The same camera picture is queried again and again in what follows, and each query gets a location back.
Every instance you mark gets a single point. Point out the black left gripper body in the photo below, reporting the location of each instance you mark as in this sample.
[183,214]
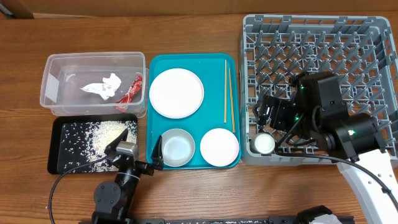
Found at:
[143,167]

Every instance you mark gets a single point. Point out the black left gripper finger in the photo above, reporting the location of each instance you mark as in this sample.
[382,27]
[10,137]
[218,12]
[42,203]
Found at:
[111,147]
[157,155]

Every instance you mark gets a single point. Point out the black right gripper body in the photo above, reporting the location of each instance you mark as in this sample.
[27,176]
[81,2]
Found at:
[283,116]

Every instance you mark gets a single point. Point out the grey bowl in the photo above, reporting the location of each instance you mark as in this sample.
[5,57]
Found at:
[178,147]

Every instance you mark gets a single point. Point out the white cup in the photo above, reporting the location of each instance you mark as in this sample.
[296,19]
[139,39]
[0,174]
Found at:
[263,143]

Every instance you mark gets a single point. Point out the red wrapper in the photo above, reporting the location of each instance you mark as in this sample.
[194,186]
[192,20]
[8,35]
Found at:
[132,91]

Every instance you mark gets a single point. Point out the white napkin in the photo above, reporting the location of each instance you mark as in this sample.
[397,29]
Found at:
[106,89]

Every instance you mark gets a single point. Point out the small white plate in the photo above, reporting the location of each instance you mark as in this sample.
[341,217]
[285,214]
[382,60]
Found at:
[219,147]

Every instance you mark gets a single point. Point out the large white plate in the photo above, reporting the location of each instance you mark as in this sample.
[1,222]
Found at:
[176,93]

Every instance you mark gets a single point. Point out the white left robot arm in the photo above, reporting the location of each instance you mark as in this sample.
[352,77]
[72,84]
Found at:
[113,199]

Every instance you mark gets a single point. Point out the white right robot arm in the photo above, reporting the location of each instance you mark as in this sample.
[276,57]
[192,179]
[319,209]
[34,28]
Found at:
[317,125]

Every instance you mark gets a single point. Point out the scattered rice grains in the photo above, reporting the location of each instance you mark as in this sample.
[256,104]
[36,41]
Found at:
[82,143]

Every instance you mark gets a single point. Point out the black tray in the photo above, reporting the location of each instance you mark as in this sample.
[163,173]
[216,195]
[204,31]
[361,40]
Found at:
[102,166]

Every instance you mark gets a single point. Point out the teal plastic tray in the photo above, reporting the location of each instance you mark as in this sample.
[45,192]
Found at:
[210,115]

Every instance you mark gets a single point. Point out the clear plastic bin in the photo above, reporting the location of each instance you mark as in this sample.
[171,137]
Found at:
[65,74]

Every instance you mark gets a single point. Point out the grey dish rack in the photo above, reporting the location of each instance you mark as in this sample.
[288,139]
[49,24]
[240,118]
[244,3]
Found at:
[360,49]

